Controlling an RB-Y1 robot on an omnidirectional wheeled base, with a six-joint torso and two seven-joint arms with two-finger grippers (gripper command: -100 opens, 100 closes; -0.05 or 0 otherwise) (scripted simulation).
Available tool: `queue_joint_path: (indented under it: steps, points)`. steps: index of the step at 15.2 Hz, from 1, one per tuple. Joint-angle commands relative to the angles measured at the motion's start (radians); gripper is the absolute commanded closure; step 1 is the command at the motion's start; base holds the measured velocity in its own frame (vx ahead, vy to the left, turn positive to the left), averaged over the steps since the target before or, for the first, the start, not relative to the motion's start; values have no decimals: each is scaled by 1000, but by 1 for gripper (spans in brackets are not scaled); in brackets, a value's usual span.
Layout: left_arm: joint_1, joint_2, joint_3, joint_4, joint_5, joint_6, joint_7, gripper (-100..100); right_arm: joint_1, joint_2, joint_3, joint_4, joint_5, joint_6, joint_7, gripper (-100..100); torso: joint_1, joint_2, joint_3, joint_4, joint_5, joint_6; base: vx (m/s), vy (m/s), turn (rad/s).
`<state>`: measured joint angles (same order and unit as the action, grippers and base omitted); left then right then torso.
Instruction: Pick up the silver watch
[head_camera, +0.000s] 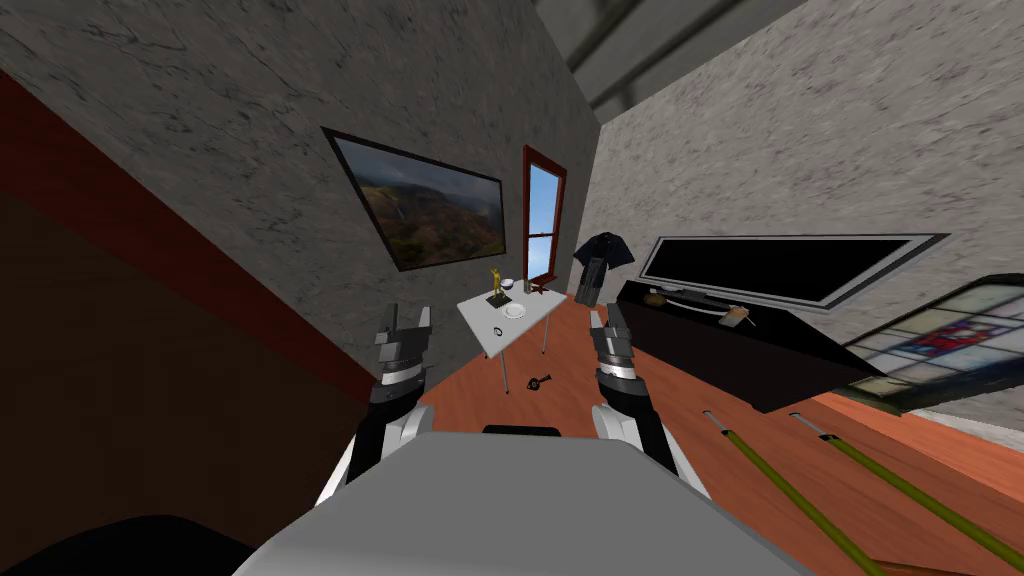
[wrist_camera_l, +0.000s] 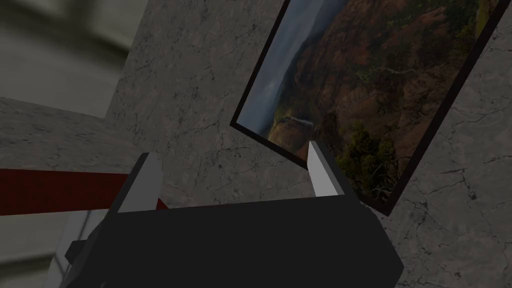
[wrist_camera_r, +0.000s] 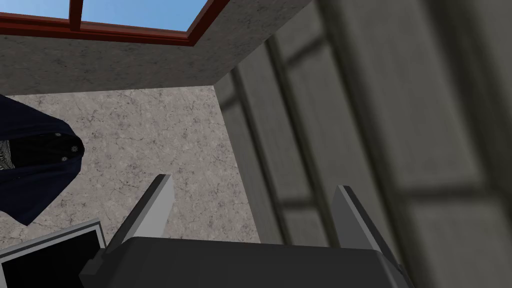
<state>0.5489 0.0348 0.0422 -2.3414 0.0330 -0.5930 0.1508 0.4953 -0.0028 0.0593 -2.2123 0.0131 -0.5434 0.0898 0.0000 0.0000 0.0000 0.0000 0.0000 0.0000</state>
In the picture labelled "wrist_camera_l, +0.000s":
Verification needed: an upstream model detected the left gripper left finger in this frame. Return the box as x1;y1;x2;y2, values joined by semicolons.
108;152;164;214

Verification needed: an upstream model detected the framed landscape picture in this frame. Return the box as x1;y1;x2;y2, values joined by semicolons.
229;0;512;217

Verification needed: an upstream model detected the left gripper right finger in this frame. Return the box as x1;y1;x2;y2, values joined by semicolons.
306;140;358;198

